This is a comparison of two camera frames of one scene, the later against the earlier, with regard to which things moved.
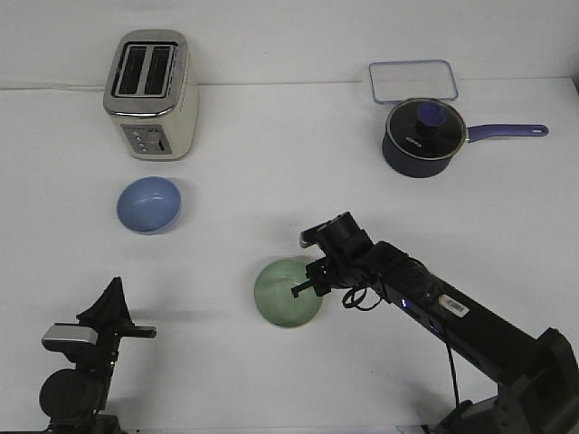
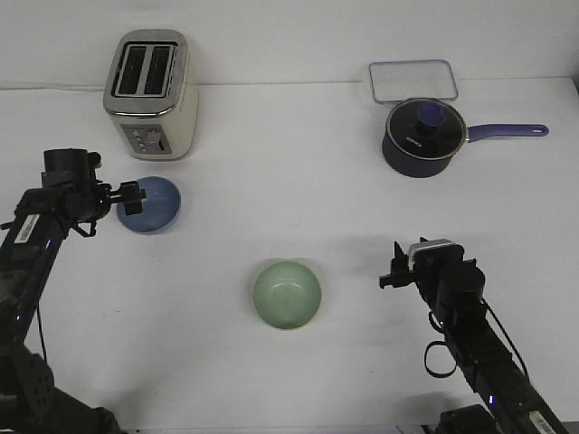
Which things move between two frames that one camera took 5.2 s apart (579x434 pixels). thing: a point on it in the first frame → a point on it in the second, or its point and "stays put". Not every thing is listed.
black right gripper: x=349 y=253 → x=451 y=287
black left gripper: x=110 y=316 → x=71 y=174
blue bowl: x=149 y=205 stays put
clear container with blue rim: x=401 y=80 stays put
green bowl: x=274 y=297 stays put
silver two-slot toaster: x=152 y=93 stays put
